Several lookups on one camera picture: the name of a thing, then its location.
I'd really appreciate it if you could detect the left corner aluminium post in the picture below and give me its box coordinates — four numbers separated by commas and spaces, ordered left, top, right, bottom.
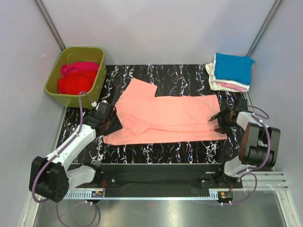
34, 0, 66, 51

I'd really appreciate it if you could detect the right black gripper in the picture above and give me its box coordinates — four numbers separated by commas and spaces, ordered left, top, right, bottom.
210, 107, 237, 134

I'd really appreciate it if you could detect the white slotted cable duct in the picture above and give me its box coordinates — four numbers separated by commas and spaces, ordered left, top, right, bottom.
64, 189, 218, 201

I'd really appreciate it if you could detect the small controller board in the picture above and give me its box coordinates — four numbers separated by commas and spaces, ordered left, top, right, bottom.
91, 189, 105, 198
218, 191, 233, 201

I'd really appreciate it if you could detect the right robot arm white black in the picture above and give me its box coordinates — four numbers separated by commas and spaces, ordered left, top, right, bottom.
209, 98, 281, 188

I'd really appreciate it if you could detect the salmon pink t shirt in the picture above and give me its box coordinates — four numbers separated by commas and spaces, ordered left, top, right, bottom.
103, 79, 227, 146

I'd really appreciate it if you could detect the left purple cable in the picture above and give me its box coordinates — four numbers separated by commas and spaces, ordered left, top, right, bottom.
32, 91, 101, 227

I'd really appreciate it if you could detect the black marbled table mat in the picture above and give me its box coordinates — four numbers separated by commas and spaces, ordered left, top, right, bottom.
74, 64, 244, 164

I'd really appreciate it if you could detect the cream folded t shirt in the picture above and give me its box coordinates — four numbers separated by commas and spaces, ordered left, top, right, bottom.
205, 63, 229, 91

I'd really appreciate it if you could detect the left small controller board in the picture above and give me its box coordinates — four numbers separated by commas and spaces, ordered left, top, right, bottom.
91, 189, 105, 198

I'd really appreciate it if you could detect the white folded t shirt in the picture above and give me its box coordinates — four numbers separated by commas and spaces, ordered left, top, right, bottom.
211, 54, 250, 92

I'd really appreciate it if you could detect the red t shirt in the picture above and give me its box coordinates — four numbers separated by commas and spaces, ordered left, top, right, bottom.
57, 70, 97, 95

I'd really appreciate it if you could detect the olive green plastic bin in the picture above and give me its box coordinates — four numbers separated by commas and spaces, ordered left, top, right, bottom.
45, 46, 107, 109

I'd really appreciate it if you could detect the light pink folded t shirt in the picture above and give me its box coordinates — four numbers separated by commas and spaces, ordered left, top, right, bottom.
218, 82, 247, 92

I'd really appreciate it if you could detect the aluminium frame rail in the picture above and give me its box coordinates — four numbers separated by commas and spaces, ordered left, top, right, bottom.
30, 171, 289, 192

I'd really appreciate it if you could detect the right small controller board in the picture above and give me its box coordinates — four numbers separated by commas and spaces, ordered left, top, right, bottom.
218, 191, 233, 201

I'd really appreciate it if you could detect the right corner aluminium post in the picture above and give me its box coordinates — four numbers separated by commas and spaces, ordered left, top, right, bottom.
246, 0, 284, 56

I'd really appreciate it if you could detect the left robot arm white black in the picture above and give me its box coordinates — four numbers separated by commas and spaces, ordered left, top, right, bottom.
29, 102, 123, 203

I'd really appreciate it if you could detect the magenta t shirt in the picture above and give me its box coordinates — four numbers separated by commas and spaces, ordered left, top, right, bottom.
61, 61, 99, 78

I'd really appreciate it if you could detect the corner aluminium post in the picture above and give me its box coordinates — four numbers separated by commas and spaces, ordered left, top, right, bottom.
246, 0, 284, 56
34, 0, 66, 51

